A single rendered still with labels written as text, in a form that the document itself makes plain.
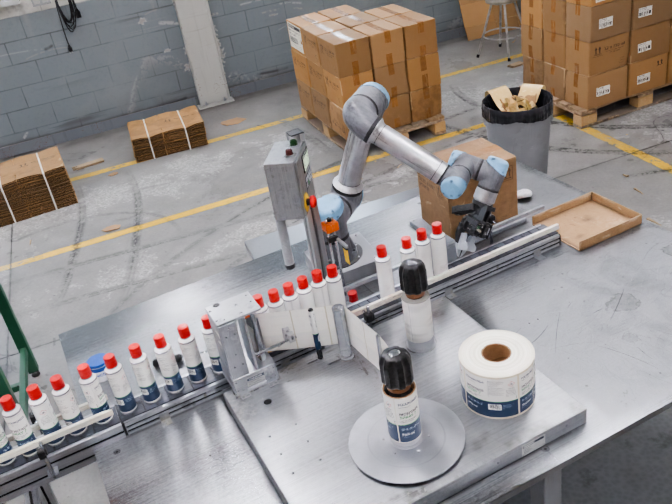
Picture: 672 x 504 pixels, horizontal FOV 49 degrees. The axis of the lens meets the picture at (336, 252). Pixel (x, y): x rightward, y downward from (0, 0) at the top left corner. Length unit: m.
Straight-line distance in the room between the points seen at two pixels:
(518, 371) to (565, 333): 0.47
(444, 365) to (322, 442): 0.44
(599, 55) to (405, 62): 1.39
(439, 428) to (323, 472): 0.33
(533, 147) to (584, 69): 1.20
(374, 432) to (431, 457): 0.18
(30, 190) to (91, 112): 1.70
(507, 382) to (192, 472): 0.89
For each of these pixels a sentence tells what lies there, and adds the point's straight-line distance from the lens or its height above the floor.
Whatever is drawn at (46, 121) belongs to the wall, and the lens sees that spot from 7.63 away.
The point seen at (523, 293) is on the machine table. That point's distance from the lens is 2.60.
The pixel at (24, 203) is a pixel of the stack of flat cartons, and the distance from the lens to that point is 6.17.
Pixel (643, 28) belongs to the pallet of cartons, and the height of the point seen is 0.63.
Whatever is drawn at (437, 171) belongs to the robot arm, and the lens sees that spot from 2.43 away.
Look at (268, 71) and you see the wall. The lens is 7.81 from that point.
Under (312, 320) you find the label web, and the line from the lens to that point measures 2.24.
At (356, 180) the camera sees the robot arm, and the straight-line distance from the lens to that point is 2.72.
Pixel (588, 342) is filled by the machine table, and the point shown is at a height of 0.83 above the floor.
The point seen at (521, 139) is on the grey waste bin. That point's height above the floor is 0.43.
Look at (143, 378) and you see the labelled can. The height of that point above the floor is 0.98.
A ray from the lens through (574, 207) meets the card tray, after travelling 3.11.
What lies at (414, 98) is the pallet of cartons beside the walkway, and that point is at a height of 0.34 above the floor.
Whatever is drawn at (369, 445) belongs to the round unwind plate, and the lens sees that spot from 2.01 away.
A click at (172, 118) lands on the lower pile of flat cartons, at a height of 0.20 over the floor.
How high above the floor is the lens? 2.32
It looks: 30 degrees down
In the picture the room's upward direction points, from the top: 10 degrees counter-clockwise
